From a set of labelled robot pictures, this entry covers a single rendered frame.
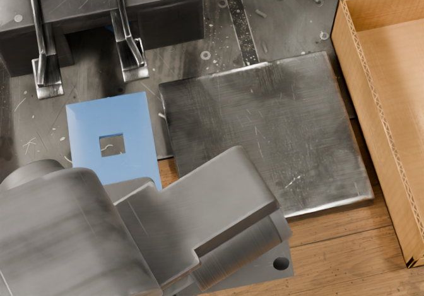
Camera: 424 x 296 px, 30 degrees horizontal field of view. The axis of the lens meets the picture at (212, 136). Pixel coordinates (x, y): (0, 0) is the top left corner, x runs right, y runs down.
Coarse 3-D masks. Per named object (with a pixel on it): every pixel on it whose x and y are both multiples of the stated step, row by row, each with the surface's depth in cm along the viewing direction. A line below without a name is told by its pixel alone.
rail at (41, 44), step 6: (36, 0) 73; (36, 6) 72; (36, 12) 72; (36, 18) 72; (36, 24) 72; (36, 30) 71; (42, 30) 72; (42, 36) 71; (42, 42) 71; (42, 48) 70
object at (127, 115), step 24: (120, 96) 69; (144, 96) 69; (72, 120) 68; (96, 120) 68; (120, 120) 68; (144, 120) 68; (72, 144) 67; (96, 144) 67; (144, 144) 67; (96, 168) 66; (120, 168) 66; (144, 168) 66
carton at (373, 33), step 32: (352, 0) 75; (384, 0) 76; (416, 0) 78; (352, 32) 73; (384, 32) 81; (416, 32) 81; (352, 64) 75; (384, 64) 79; (416, 64) 79; (352, 96) 77; (384, 96) 78; (416, 96) 78; (384, 128) 69; (416, 128) 76; (384, 160) 71; (416, 160) 75; (384, 192) 73; (416, 192) 74; (416, 224) 66; (416, 256) 68
